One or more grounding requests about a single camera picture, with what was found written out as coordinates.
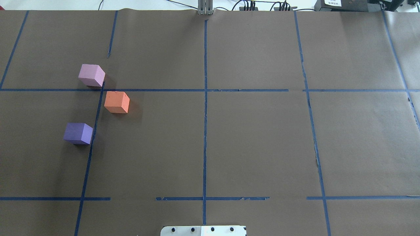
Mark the grey metal post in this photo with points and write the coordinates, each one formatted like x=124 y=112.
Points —
x=205 y=7

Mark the black power strip left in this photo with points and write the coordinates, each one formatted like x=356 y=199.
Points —
x=251 y=7

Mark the black power strip right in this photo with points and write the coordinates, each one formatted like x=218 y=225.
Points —
x=284 y=8

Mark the black equipment box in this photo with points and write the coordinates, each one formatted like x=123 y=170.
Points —
x=347 y=5

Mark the purple foam cube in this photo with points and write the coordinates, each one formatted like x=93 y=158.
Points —
x=78 y=133

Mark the orange foam cube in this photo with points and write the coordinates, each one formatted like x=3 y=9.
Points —
x=117 y=102

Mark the pink foam cube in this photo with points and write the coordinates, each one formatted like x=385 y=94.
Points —
x=91 y=75

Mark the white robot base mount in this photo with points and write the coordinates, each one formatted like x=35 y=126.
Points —
x=218 y=230

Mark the black power strip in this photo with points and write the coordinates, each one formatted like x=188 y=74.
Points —
x=284 y=8
x=251 y=7

